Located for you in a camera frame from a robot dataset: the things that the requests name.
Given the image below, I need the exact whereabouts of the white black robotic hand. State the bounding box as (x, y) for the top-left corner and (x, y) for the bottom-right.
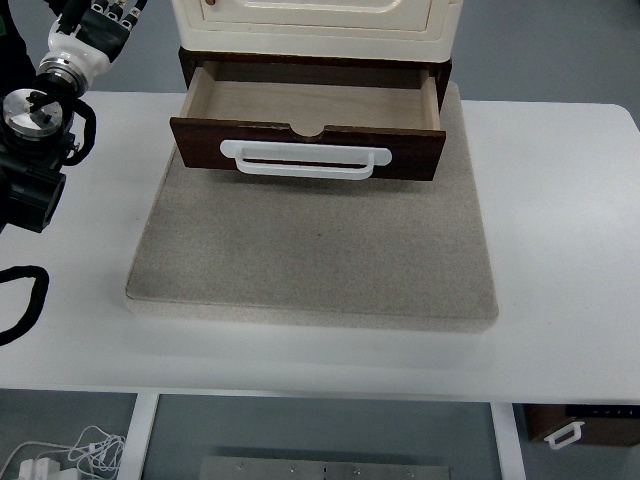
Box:
(38, 0), (147, 85)

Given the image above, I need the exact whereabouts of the dark wooden drawer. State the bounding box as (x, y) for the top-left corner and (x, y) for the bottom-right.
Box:
(170, 63), (446, 181)

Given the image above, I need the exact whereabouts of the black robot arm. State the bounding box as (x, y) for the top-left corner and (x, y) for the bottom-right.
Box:
(1, 1), (96, 232)

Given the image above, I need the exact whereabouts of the cream upper cabinet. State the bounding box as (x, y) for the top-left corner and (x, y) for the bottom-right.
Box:
(172, 0), (463, 63)

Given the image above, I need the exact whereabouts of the beige fabric platform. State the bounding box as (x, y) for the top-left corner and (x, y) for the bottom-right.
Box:
(125, 84), (499, 332)

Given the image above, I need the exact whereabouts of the white power adapter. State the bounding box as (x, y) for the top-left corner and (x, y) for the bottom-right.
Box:
(18, 457), (61, 480)

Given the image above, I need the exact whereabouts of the brown box on floor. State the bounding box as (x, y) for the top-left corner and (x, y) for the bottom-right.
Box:
(523, 404), (639, 450)

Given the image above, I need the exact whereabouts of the white drawer handle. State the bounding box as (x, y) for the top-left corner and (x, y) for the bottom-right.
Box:
(220, 140), (392, 181)

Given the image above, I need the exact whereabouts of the black sleeved cable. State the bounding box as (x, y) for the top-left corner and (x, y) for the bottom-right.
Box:
(0, 265), (51, 347)

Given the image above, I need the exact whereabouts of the white cable bundle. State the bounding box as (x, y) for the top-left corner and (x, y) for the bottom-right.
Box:
(0, 425), (127, 480)

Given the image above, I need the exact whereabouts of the white table leg frame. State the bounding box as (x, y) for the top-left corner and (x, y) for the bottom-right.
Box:
(116, 393), (526, 479)

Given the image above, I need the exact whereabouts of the white handle on box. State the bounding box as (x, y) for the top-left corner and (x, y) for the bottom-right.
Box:
(543, 421), (585, 451)

